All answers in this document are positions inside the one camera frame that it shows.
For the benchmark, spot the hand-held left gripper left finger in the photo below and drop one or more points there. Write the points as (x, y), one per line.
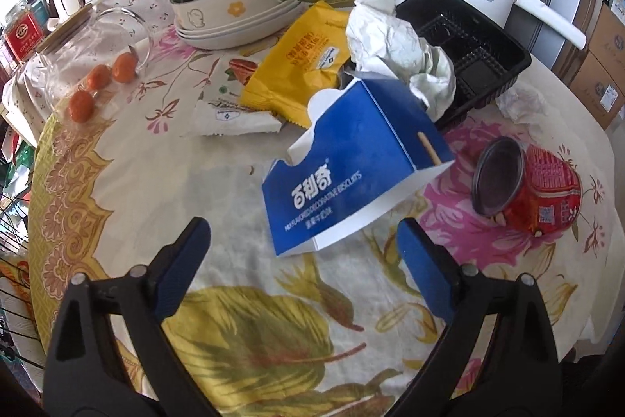
(183, 260)

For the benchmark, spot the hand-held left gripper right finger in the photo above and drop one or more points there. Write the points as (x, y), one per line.
(425, 270)

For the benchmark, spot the white snack wrapper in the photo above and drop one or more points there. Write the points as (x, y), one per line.
(229, 119)

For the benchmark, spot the blue biscuit box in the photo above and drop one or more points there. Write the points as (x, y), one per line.
(342, 163)

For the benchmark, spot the crushed red paper cup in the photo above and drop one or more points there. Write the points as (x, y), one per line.
(547, 187)

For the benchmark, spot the small orange kumquat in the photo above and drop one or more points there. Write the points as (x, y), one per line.
(80, 104)
(99, 78)
(124, 66)

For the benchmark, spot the small crumpled tissue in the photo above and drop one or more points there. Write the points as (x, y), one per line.
(522, 104)

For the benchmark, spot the black plastic tray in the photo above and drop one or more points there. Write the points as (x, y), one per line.
(488, 55)

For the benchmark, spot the yellow snack packet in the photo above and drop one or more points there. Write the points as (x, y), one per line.
(298, 65)

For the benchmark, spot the crumpled white paper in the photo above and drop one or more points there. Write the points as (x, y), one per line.
(390, 41)

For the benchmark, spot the white plate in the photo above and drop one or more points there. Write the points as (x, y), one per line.
(288, 19)
(273, 40)

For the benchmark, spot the cardboard box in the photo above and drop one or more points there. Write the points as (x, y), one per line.
(610, 31)
(595, 89)

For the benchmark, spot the white bowl with flower print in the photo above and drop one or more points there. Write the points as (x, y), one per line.
(234, 11)

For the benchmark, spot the glass jar with wooden lid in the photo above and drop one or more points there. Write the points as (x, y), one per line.
(63, 28)

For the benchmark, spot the red tin box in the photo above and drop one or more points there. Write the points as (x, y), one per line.
(22, 38)

